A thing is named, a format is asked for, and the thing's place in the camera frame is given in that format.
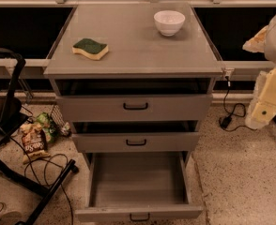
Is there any wire basket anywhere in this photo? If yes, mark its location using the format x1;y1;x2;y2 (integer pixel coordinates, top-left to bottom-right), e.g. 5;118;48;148
50;105;71;137

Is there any grey open bottom drawer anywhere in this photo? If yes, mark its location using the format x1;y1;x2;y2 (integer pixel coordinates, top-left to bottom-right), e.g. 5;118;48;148
76;152;202;222

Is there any black metal stand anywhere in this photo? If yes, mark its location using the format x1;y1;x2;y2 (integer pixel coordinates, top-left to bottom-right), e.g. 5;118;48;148
0;48;78;225

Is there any grey top drawer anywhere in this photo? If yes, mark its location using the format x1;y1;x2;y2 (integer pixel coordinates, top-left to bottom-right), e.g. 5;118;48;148
56;95;212;122

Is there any white ceramic bowl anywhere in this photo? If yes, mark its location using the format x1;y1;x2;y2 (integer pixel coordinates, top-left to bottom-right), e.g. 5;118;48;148
154;10;186;37

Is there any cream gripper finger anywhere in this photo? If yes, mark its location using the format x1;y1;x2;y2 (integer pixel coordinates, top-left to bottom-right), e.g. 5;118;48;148
245;68;276;129
242;26;268;53

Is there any grey metal drawer cabinet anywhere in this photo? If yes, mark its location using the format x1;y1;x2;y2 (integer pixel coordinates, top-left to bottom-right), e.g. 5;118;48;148
43;2;225;164

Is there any grey middle drawer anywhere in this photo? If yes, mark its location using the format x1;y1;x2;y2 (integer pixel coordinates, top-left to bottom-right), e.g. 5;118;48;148
72;132;200;153

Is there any black floor cable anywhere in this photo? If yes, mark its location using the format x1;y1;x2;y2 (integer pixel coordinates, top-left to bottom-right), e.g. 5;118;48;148
9;134;75;225

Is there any green and yellow sponge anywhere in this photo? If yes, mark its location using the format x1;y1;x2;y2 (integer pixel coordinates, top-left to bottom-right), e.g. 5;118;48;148
72;38;109;60

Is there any brown snack bag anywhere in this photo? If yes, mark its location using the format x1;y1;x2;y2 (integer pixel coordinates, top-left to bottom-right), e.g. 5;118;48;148
20;124;50;164

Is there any green snack bag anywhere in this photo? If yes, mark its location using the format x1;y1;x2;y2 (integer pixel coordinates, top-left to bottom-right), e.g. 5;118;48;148
36;112;58;143

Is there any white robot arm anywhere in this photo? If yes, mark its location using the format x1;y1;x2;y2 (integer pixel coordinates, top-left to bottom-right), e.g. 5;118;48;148
242;15;276;129

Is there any black power adapter cable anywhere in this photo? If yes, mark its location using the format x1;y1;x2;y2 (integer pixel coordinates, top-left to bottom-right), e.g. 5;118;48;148
218;75;257;133

